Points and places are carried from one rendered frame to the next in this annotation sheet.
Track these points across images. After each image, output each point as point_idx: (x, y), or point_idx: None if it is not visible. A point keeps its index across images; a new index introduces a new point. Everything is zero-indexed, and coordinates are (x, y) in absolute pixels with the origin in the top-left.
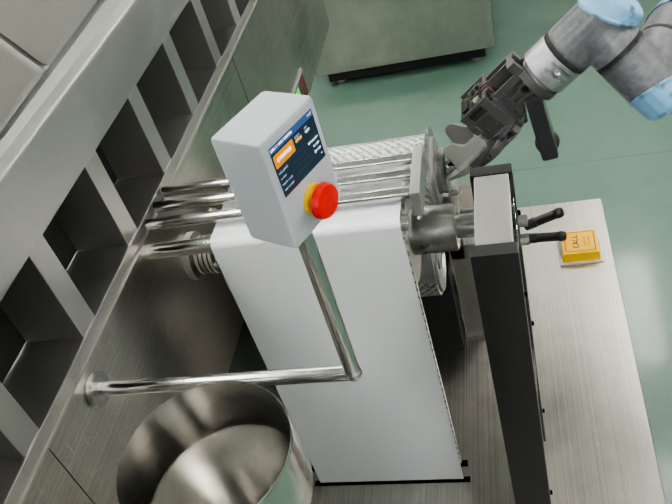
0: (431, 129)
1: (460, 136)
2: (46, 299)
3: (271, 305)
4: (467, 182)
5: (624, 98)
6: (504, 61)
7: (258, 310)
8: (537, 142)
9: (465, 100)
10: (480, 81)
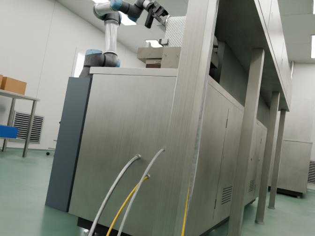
0: (168, 16)
1: (164, 19)
2: None
3: None
4: (140, 47)
5: (139, 16)
6: (156, 2)
7: None
8: (152, 23)
9: (165, 9)
10: (160, 5)
